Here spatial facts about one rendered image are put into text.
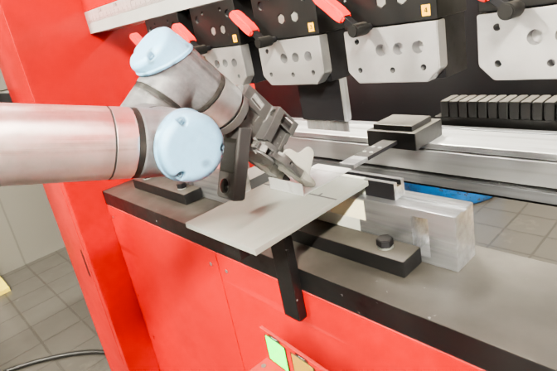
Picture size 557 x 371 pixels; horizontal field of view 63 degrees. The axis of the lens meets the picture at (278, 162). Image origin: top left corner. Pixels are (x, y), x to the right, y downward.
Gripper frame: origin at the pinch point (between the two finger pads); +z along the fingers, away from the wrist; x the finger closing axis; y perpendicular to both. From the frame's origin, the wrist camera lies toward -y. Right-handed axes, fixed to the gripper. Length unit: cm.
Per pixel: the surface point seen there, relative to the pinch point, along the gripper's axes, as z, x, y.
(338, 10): -20.3, -13.8, 19.0
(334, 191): 1.3, -7.9, 0.4
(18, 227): 54, 278, -50
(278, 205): -4.1, -2.8, -6.0
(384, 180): 7.3, -12.0, 6.4
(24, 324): 58, 199, -87
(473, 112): 29.4, -11.4, 35.4
